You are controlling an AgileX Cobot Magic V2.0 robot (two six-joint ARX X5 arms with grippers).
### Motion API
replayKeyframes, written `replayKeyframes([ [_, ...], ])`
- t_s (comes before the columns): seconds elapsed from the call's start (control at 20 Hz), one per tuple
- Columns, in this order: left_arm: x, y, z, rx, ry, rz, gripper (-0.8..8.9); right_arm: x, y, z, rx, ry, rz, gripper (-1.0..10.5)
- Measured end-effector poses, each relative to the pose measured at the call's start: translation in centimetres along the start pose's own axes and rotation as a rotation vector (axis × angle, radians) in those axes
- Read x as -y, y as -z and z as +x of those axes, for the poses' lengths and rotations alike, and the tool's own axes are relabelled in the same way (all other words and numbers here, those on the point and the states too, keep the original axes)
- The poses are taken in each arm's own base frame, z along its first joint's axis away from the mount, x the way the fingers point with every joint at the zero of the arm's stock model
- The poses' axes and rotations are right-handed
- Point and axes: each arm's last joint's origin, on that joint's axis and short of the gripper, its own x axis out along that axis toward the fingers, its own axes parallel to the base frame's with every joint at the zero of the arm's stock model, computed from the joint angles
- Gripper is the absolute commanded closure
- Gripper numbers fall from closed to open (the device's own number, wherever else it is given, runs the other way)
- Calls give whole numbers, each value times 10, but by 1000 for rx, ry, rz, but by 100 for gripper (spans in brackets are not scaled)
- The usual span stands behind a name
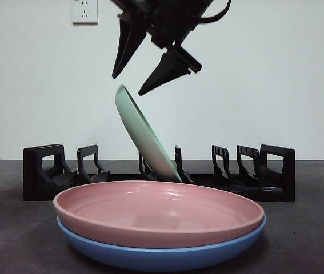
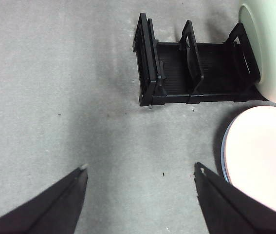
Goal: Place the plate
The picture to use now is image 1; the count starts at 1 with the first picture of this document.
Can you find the green plate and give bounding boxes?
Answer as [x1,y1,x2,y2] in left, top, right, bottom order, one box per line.
[115,84,182,183]

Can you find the pink plate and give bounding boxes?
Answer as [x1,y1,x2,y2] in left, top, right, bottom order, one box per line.
[53,180,265,249]

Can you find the blue plate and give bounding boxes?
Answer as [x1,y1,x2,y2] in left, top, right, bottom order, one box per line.
[56,215,267,265]

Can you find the black dish rack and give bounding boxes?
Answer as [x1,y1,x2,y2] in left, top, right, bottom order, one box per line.
[22,143,296,203]

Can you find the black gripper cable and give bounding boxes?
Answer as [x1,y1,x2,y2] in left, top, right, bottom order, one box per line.
[191,0,233,31]

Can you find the white wall socket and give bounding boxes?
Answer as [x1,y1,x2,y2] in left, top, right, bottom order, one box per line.
[72,0,99,25]

